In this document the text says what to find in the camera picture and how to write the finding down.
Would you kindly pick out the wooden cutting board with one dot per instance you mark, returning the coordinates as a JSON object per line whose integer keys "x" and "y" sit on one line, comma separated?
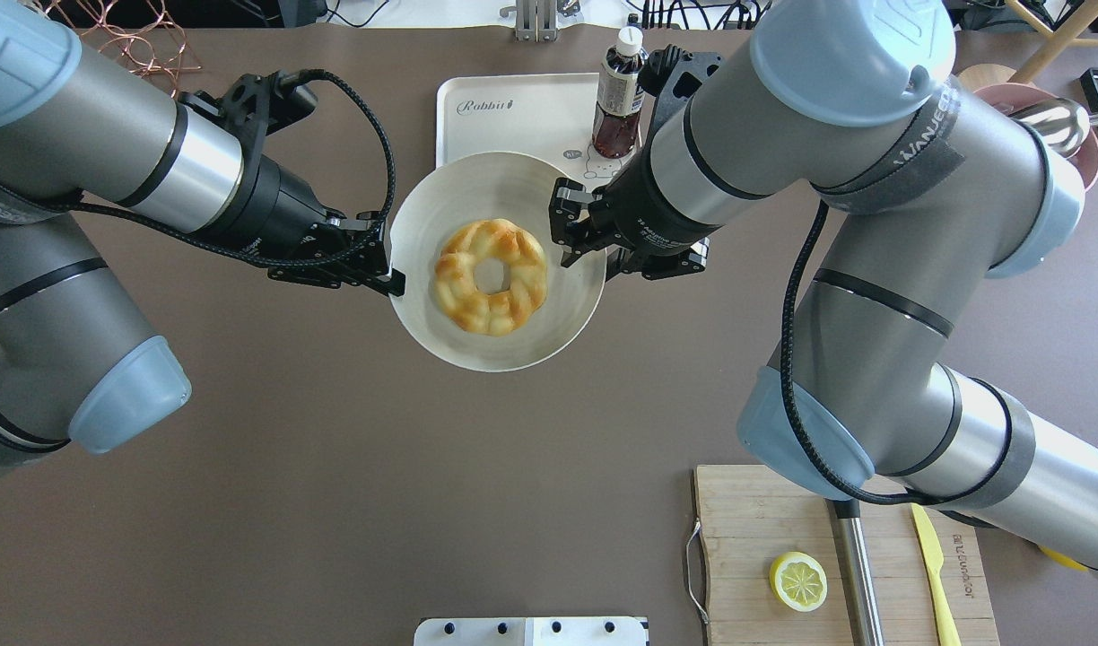
{"x": 749, "y": 515}

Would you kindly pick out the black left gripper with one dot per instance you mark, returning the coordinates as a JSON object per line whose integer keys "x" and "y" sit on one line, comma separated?
{"x": 278, "y": 209}

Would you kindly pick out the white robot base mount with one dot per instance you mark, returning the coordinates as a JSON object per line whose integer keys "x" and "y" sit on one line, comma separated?
{"x": 534, "y": 630}

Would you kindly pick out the metal scoop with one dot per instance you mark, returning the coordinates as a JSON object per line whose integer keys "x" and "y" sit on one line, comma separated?
{"x": 1063, "y": 124}

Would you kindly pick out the cream rabbit tray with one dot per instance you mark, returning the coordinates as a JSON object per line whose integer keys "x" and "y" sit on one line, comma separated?
{"x": 548, "y": 116}

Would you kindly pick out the dark drink bottle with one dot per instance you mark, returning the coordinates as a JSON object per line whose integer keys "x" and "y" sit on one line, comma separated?
{"x": 619, "y": 96}

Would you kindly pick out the lemon half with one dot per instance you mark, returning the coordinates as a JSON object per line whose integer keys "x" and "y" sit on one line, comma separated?
{"x": 798, "y": 581}

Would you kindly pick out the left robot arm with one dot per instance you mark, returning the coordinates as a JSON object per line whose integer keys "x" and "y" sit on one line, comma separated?
{"x": 79, "y": 362}

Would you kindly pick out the braided ring donut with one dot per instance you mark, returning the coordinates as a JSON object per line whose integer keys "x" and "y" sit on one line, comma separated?
{"x": 457, "y": 292}

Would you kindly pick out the yellow plastic knife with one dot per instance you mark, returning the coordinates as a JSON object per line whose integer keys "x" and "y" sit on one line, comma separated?
{"x": 933, "y": 557}

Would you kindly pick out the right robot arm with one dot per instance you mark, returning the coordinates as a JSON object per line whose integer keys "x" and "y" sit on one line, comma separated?
{"x": 939, "y": 191}

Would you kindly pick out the copper wire bottle rack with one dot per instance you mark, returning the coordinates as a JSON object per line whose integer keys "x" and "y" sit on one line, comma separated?
{"x": 139, "y": 35}

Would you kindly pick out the wooden mug tree stand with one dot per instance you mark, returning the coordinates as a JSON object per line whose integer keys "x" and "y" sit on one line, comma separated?
{"x": 1054, "y": 42}

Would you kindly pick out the cream round plate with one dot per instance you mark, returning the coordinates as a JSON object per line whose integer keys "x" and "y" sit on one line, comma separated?
{"x": 482, "y": 186}

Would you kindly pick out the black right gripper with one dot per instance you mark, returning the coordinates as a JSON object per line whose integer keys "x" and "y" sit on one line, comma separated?
{"x": 649, "y": 213}

